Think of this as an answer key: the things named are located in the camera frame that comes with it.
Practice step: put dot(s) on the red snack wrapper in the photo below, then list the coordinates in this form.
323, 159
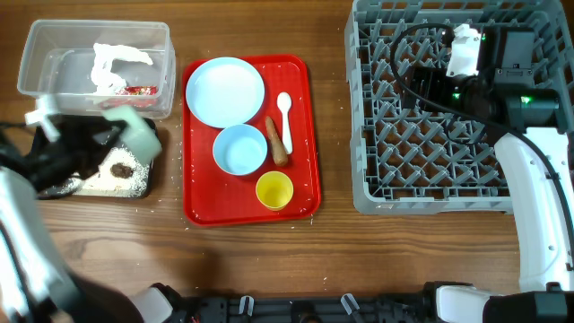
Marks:
137, 91

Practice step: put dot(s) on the light blue bowl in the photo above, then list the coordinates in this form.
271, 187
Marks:
240, 150

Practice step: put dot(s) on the grey dishwasher rack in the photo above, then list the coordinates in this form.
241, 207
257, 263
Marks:
409, 161

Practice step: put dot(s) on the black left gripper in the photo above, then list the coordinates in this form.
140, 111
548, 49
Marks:
83, 152

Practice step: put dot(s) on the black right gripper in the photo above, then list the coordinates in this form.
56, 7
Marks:
432, 77

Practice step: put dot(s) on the pale green bowl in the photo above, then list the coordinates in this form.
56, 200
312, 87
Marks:
138, 136

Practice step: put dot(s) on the red serving tray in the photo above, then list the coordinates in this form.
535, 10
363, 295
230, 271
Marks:
214, 197

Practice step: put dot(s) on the white tissue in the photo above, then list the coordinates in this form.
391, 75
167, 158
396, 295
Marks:
107, 82

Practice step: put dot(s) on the black waste tray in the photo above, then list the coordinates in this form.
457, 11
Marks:
102, 183

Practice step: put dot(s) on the large light blue plate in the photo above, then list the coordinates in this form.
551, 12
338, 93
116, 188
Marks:
224, 92

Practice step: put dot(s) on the white plastic spoon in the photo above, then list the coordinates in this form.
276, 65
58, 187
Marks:
284, 105

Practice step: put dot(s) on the yellow plastic cup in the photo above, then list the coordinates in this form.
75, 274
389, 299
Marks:
274, 190

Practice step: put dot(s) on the brown food scrap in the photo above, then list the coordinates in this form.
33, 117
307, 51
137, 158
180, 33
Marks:
122, 171

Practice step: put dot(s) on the clear plastic bin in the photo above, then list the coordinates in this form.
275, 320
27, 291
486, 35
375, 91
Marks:
58, 58

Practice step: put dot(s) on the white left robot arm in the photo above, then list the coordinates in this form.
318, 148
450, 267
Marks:
36, 283

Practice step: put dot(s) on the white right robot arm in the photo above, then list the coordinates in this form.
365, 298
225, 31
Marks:
524, 125

